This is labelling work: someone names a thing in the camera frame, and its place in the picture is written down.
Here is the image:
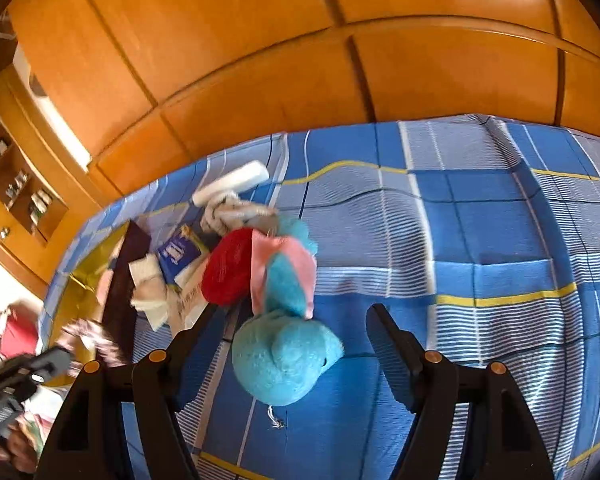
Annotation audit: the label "person's left hand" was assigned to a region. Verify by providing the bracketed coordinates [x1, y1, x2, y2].
[0, 422, 37, 476]

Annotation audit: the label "gold cardboard box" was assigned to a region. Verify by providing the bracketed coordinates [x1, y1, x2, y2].
[40, 232, 131, 361]

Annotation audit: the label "blue plush toy pink ears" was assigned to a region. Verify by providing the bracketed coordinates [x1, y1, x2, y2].
[231, 217, 346, 407]

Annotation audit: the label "wooden shelf cabinet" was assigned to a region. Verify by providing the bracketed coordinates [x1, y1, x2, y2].
[0, 110, 71, 247]

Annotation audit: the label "long white soft packet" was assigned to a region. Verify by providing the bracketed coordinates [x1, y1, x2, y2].
[191, 160, 271, 209]

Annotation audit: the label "white fluffy plush toy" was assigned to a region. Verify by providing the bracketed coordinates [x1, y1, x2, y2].
[129, 254, 172, 331]

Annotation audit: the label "red cloth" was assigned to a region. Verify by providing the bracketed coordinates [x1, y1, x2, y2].
[201, 227, 256, 307]

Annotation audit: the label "pair of white gloves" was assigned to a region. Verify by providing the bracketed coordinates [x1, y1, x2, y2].
[201, 194, 281, 237]

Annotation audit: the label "blue plaid bedsheet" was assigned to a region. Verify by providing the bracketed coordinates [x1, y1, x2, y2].
[40, 114, 600, 480]

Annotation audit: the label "striped pink cloth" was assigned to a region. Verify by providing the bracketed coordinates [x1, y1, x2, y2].
[60, 319, 129, 368]

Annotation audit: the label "wooden wardrobe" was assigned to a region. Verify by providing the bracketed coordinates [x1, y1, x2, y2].
[5, 0, 600, 211]

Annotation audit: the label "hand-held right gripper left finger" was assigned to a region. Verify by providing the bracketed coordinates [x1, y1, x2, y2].
[34, 302, 221, 480]

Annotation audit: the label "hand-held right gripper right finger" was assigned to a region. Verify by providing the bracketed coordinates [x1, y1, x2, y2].
[366, 303, 556, 480]

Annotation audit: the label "blue tissue packet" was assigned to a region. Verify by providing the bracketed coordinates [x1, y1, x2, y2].
[156, 224, 208, 283]

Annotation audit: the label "dark red fabric bundle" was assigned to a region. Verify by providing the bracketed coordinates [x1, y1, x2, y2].
[0, 309, 39, 362]

